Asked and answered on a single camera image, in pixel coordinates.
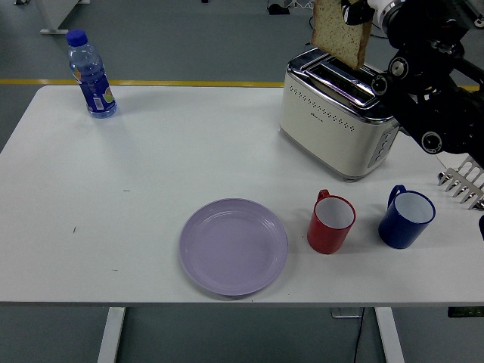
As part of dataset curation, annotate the bread slice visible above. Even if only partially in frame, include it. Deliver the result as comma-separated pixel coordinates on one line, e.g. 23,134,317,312
310,0,374,72

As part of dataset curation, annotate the blue mug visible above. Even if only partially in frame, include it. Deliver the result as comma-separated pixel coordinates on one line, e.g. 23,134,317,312
378,184,436,250

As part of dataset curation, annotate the white table leg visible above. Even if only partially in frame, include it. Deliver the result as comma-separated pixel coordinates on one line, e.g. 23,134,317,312
374,306,406,363
97,306,126,363

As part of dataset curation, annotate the cream and chrome toaster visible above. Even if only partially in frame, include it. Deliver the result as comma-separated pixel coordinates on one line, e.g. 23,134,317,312
278,47,401,183

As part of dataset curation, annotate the silver metal toast rack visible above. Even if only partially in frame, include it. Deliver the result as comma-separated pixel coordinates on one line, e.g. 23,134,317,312
437,157,484,211

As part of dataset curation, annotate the thin black hanging cable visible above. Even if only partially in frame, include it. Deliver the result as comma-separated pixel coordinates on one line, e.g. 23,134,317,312
353,308,366,363

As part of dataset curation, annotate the purple plastic plate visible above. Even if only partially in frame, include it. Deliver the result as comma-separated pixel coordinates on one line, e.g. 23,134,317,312
178,197,289,297

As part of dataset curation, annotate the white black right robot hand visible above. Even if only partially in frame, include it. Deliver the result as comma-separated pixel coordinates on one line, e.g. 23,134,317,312
340,0,394,27

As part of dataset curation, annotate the grey under-table bracket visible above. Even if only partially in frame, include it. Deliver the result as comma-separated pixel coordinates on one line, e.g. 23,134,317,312
330,306,365,319

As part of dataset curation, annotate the red mug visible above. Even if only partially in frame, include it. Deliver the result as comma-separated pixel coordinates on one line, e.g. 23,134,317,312
306,188,357,256

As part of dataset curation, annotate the black under-table control box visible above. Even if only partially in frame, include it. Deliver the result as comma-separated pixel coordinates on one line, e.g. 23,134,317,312
448,306,484,318

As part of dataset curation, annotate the clear blue-label water bottle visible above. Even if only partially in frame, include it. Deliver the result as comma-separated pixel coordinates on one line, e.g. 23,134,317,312
65,29,118,119

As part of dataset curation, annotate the white furniture foot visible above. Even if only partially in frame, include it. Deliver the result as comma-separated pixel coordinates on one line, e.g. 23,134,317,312
39,0,92,36

